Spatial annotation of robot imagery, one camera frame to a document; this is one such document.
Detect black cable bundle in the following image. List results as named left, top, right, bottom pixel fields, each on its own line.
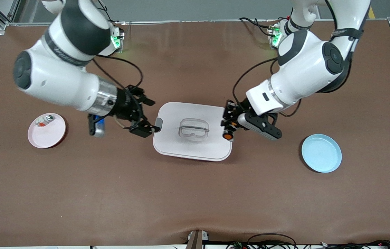
left=228, top=233, right=390, bottom=249

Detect black left arm base cables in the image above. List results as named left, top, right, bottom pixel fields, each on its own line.
left=239, top=17, right=278, bottom=37

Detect orange push button switch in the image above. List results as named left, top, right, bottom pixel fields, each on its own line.
left=223, top=125, right=236, bottom=141

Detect pink round plate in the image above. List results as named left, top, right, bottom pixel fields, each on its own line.
left=28, top=113, right=66, bottom=149

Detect white lidded storage box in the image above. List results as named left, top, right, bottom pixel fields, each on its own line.
left=153, top=102, right=235, bottom=162

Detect white green switch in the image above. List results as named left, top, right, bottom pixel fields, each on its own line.
left=35, top=116, right=55, bottom=127

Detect light blue round plate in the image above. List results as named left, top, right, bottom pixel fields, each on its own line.
left=301, top=134, right=342, bottom=173

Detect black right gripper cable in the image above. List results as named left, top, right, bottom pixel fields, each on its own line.
left=93, top=55, right=144, bottom=130

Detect brown camera mount bracket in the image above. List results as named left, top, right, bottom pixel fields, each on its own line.
left=186, top=229, right=209, bottom=249

